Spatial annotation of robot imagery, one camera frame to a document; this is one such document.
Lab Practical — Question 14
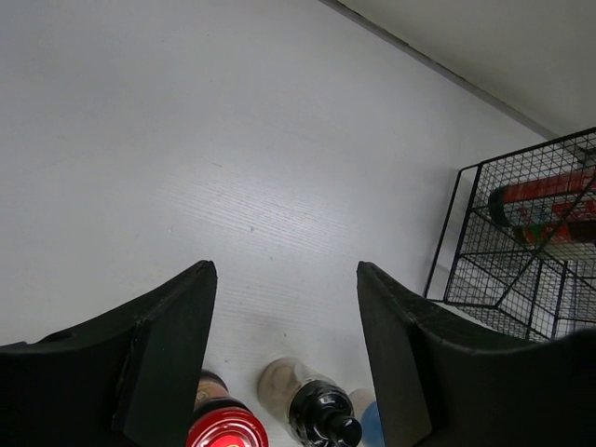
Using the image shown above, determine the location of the green-label chili sauce bottle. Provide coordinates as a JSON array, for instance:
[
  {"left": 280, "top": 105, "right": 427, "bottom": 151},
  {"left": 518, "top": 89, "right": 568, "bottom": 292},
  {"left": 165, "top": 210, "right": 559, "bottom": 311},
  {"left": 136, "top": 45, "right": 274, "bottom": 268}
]
[{"left": 512, "top": 221, "right": 595, "bottom": 246}]

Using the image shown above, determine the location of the black-cap white spice bottle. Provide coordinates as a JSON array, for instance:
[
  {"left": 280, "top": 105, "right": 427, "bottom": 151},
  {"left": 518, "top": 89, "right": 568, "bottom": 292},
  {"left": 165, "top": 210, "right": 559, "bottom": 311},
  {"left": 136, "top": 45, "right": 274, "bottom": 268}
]
[{"left": 257, "top": 358, "right": 362, "bottom": 447}]

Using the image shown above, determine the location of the blue-band silver-top shaker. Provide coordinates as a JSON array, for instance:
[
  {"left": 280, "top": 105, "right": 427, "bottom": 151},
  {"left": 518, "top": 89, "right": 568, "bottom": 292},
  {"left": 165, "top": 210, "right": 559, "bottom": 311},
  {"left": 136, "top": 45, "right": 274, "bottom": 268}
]
[{"left": 348, "top": 388, "right": 386, "bottom": 447}]

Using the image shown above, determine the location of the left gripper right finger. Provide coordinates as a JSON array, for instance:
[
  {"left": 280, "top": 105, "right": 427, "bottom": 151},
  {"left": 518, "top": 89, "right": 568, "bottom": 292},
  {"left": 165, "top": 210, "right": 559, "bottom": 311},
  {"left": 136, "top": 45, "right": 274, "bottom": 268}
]
[{"left": 357, "top": 262, "right": 595, "bottom": 446}]

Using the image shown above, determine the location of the black wire basket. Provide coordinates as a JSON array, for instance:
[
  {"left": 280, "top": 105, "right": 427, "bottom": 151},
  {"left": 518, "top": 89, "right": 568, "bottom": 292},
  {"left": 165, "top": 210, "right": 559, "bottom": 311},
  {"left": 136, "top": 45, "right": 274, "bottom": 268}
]
[{"left": 424, "top": 129, "right": 595, "bottom": 341}]

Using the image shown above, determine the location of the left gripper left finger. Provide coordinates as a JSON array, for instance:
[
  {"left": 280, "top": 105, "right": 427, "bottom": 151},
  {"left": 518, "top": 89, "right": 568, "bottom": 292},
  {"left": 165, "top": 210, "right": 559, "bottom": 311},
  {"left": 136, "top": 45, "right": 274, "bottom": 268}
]
[{"left": 1, "top": 261, "right": 217, "bottom": 446}]

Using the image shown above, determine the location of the red-lid sauce jar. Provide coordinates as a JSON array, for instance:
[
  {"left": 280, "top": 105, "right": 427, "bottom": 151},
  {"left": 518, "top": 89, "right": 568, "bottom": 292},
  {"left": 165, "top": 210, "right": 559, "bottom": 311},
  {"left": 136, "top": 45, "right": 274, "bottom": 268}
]
[{"left": 185, "top": 370, "right": 269, "bottom": 447}]

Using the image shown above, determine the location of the tall red-label sauce bottle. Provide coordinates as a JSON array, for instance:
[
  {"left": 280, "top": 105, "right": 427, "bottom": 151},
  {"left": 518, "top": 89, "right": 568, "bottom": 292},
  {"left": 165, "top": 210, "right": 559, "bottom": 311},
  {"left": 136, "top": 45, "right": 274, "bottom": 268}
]
[{"left": 487, "top": 168, "right": 595, "bottom": 227}]

